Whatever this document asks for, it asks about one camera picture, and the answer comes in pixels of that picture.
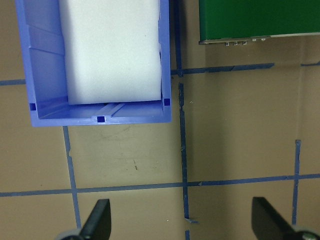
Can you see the blue plastic storage bin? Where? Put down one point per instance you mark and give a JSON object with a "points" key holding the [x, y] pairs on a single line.
{"points": [[45, 55]]}

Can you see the green belt conveyor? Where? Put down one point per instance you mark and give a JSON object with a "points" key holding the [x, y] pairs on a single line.
{"points": [[250, 17]]}

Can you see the white foam pad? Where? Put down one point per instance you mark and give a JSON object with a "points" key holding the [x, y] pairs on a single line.
{"points": [[112, 50]]}

